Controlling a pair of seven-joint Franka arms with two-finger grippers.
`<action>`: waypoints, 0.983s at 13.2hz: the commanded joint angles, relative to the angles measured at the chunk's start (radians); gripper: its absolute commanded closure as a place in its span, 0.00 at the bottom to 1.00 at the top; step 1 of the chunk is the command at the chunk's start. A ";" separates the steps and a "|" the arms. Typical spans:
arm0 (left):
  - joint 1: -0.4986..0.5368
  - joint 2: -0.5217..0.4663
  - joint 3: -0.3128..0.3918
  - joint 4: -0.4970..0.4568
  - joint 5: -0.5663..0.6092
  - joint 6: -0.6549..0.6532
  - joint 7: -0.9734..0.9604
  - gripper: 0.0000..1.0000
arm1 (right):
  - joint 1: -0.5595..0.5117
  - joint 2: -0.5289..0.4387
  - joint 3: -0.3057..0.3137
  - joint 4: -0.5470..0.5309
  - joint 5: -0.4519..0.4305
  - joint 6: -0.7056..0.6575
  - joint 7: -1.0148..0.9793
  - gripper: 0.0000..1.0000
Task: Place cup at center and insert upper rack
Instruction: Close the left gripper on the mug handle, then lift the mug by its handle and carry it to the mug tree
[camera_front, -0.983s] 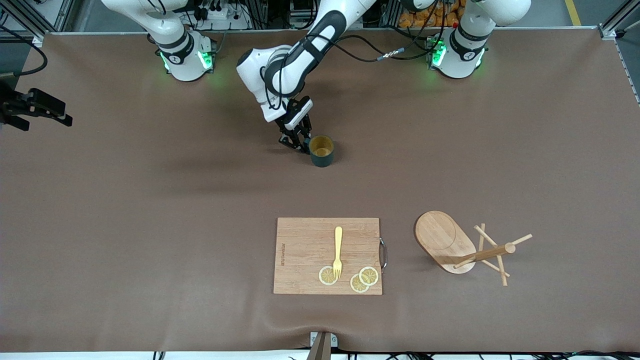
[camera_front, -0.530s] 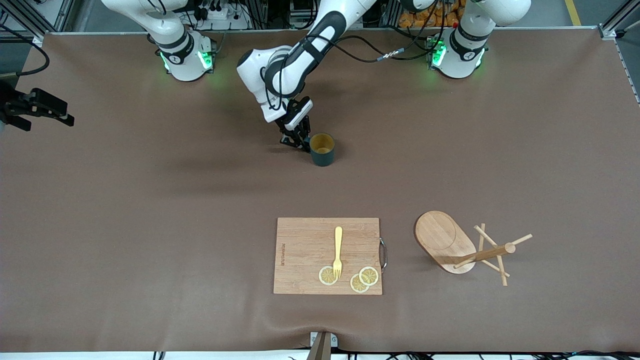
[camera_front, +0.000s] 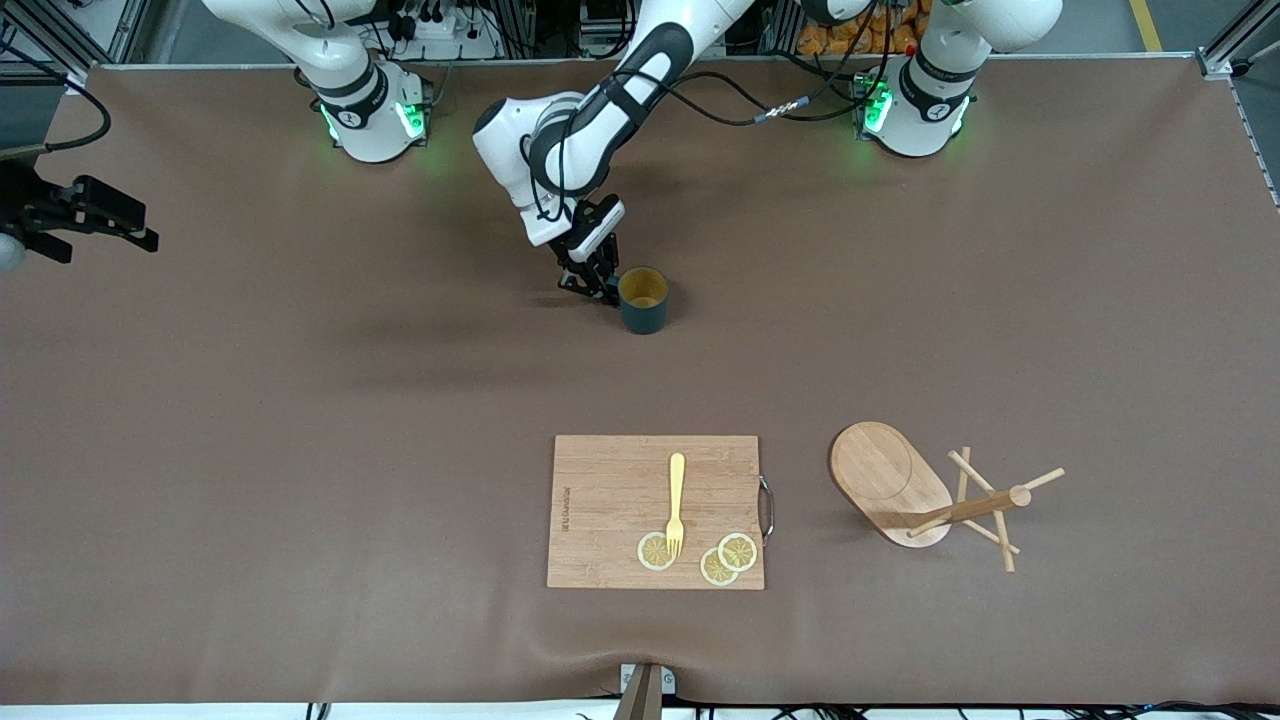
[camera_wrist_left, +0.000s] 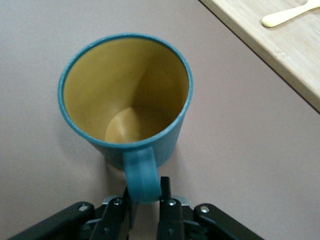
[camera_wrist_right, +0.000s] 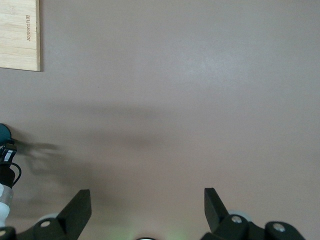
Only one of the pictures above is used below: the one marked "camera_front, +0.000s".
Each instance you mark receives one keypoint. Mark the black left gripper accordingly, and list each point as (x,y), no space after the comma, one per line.
(583,254)

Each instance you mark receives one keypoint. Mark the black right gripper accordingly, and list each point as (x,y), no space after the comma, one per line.
(40,211)

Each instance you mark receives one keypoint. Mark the teal mug with yellow inside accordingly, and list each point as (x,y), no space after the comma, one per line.
(645,315)

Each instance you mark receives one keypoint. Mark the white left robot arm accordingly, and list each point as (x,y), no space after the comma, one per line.
(920,110)

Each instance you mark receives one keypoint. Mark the wooden mug tree rack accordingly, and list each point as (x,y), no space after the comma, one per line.
(885,470)

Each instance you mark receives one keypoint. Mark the wooden cutting board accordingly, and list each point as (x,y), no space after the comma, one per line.
(610,500)

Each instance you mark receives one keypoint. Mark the yellow plastic fork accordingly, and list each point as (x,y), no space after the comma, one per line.
(677,490)

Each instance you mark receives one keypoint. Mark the white socket strip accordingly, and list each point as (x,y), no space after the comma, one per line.
(610,45)

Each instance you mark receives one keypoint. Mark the brown table mat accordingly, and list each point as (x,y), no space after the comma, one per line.
(300,400)

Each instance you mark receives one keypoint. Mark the lemon slice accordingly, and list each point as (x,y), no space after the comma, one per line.
(740,552)
(712,570)
(652,552)

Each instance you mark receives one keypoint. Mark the white power strip with plugs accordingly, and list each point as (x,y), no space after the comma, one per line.
(440,30)

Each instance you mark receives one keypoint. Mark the orange bag pile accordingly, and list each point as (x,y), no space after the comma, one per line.
(850,35)

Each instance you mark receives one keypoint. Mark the aluminium frame profile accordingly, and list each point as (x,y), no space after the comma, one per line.
(1235,35)
(130,30)

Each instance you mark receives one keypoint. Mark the metal table edge bracket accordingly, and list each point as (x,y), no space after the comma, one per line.
(645,685)

